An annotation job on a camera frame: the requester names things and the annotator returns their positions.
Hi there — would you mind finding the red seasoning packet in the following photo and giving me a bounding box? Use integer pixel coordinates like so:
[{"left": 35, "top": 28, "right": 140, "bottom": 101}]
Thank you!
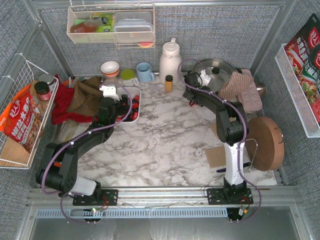
[{"left": 284, "top": 13, "right": 320, "bottom": 122}]

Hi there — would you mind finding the orange snack bag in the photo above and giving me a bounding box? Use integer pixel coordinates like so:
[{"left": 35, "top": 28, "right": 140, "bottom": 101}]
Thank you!
[{"left": 0, "top": 84, "right": 42, "bottom": 153}]

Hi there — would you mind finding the pink egg tray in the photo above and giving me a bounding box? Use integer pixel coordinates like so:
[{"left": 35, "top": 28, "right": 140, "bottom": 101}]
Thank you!
[{"left": 237, "top": 81, "right": 263, "bottom": 113}]

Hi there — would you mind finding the steel pot with glass lid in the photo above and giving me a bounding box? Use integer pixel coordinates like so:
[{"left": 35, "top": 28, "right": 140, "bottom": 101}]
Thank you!
[{"left": 192, "top": 58, "right": 241, "bottom": 94}]

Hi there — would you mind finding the dark lid glass jar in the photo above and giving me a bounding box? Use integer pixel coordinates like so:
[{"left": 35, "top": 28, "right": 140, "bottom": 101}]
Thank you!
[{"left": 34, "top": 81, "right": 52, "bottom": 101}]

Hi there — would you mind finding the white mesh basket right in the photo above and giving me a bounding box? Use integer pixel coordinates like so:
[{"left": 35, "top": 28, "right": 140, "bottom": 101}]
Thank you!
[{"left": 274, "top": 43, "right": 320, "bottom": 139}]

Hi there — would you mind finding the blue mug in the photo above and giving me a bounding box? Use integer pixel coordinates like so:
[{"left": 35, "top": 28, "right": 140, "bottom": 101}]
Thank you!
[{"left": 136, "top": 62, "right": 155, "bottom": 83}]

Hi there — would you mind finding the purple spatula handle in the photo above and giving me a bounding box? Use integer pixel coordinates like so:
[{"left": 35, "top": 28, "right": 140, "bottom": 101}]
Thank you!
[{"left": 216, "top": 168, "right": 226, "bottom": 173}]

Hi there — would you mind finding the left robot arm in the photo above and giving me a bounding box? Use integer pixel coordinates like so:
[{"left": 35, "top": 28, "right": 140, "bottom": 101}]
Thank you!
[{"left": 36, "top": 93, "right": 133, "bottom": 196}]

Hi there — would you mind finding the round wooden board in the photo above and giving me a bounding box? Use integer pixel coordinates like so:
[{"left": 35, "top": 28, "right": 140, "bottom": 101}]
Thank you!
[{"left": 245, "top": 116, "right": 285, "bottom": 172}]

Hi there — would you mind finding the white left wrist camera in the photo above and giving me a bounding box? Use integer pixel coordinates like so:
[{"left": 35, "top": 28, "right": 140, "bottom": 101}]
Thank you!
[{"left": 99, "top": 85, "right": 120, "bottom": 101}]

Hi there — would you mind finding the red cloth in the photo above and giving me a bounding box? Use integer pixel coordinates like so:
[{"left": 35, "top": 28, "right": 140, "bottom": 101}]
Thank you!
[{"left": 51, "top": 83, "right": 93, "bottom": 125}]

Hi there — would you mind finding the white wire basket left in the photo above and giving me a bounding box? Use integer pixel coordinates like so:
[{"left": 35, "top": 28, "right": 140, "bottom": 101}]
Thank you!
[{"left": 0, "top": 53, "right": 59, "bottom": 169}]

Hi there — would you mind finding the brown cardboard square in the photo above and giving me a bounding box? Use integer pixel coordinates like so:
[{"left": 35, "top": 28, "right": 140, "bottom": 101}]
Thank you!
[{"left": 209, "top": 122, "right": 219, "bottom": 139}]

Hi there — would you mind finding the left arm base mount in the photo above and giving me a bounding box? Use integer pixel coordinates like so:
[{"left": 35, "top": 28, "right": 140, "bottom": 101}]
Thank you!
[{"left": 72, "top": 189, "right": 119, "bottom": 207}]

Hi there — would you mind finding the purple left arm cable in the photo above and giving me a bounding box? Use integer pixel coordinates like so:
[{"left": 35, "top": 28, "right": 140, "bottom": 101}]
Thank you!
[{"left": 41, "top": 83, "right": 133, "bottom": 225}]

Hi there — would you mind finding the orange liquid bottle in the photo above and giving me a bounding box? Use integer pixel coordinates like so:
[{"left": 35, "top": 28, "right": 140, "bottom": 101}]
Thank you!
[{"left": 70, "top": 19, "right": 102, "bottom": 33}]

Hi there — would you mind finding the steel cup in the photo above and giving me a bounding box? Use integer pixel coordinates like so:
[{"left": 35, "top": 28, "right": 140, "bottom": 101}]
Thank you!
[{"left": 255, "top": 82, "right": 267, "bottom": 98}]

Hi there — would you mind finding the pink yellow sponge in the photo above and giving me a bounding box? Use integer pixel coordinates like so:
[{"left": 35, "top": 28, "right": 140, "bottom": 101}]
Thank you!
[{"left": 137, "top": 41, "right": 154, "bottom": 49}]

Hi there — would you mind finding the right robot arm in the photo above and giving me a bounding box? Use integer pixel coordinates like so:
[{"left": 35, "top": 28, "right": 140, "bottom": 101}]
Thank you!
[{"left": 180, "top": 72, "right": 249, "bottom": 190}]

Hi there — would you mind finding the clear plastic container stack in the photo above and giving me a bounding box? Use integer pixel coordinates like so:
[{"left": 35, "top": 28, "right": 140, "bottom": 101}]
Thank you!
[{"left": 113, "top": 11, "right": 154, "bottom": 43}]

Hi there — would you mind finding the pink striped cloth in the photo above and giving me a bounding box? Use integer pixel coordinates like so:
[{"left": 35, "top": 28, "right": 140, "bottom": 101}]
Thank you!
[{"left": 218, "top": 71, "right": 254, "bottom": 101}]

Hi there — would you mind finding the white rectangular storage basket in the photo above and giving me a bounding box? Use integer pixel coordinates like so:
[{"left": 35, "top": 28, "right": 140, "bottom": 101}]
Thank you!
[{"left": 117, "top": 86, "right": 142, "bottom": 127}]

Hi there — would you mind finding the green labelled packet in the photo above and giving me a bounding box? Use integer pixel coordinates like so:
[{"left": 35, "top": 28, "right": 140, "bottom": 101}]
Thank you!
[{"left": 90, "top": 13, "right": 115, "bottom": 33}]

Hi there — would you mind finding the brown cardboard sheet right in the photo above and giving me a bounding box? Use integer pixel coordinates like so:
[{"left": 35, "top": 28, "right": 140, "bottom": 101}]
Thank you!
[{"left": 204, "top": 145, "right": 226, "bottom": 168}]

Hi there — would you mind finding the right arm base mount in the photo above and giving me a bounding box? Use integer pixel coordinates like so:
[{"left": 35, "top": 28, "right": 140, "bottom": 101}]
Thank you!
[{"left": 206, "top": 186, "right": 254, "bottom": 205}]

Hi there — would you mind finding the white orange striped bowl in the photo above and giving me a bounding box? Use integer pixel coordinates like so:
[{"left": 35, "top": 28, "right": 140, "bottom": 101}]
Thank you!
[{"left": 100, "top": 61, "right": 120, "bottom": 78}]

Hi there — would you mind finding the silver lid glass jar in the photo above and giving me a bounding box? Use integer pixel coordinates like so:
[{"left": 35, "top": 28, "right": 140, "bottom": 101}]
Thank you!
[{"left": 39, "top": 73, "right": 56, "bottom": 92}]

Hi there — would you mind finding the green lidded white cup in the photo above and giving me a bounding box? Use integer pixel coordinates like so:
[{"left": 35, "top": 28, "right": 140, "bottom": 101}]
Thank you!
[{"left": 120, "top": 69, "right": 139, "bottom": 87}]

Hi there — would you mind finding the white thermos jug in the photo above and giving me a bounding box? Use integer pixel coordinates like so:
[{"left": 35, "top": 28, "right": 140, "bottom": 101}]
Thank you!
[{"left": 159, "top": 37, "right": 182, "bottom": 85}]

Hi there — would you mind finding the brown cloth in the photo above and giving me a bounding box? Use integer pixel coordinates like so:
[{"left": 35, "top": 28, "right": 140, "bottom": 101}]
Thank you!
[{"left": 66, "top": 76, "right": 103, "bottom": 117}]

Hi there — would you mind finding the orange spice bottle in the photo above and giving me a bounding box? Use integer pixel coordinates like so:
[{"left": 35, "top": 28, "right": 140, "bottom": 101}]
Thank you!
[{"left": 164, "top": 75, "right": 173, "bottom": 92}]

